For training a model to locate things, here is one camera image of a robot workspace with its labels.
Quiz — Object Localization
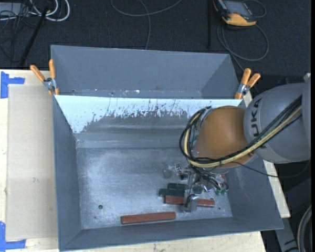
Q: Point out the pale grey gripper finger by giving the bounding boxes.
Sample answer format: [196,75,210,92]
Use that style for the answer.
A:
[179,194,201,213]
[162,162,183,180]

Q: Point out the dark green flat block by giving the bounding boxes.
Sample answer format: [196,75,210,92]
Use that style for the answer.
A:
[167,183,188,191]
[158,188,186,197]

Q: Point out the red-brown flat block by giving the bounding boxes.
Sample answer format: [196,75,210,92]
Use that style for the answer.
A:
[163,195,216,208]
[120,211,177,225]

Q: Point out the grey metal bin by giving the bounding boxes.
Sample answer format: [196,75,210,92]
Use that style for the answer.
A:
[50,44,285,252]

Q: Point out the pale wood flat board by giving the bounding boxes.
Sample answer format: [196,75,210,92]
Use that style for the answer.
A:
[5,83,59,243]

